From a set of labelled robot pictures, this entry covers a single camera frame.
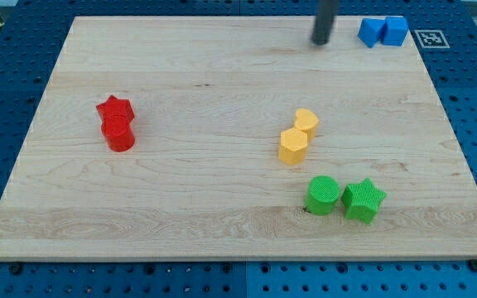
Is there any green star block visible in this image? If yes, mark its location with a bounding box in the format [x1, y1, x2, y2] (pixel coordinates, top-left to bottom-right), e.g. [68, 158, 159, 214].
[341, 178, 387, 224]

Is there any wooden board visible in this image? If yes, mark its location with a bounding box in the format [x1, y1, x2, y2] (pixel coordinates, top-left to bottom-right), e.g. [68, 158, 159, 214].
[0, 16, 477, 262]

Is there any red cylinder block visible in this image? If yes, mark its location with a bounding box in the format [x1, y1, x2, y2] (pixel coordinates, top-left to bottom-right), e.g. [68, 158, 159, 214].
[101, 116, 135, 152]

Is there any red star block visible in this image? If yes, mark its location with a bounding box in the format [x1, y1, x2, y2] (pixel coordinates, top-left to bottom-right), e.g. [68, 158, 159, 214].
[96, 95, 135, 122]

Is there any blue triangle block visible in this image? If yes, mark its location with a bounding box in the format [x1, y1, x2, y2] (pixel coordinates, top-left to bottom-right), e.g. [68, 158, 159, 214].
[358, 18, 386, 48]

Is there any white fiducial marker tag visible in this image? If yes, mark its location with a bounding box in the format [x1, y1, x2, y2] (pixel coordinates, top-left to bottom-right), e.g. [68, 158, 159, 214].
[414, 29, 450, 49]

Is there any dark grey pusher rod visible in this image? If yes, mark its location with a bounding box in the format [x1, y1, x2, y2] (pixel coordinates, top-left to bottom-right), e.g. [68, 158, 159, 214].
[311, 0, 340, 46]

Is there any green cylinder block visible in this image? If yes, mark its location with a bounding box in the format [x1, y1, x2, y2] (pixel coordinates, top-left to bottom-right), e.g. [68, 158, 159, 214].
[305, 175, 340, 215]

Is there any yellow hexagon block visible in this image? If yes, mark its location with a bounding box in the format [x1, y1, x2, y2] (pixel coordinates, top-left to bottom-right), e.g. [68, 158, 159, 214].
[278, 127, 308, 166]

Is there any blue cube block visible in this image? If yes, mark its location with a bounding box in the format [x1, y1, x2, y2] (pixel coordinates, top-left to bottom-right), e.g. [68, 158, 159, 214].
[382, 17, 408, 46]

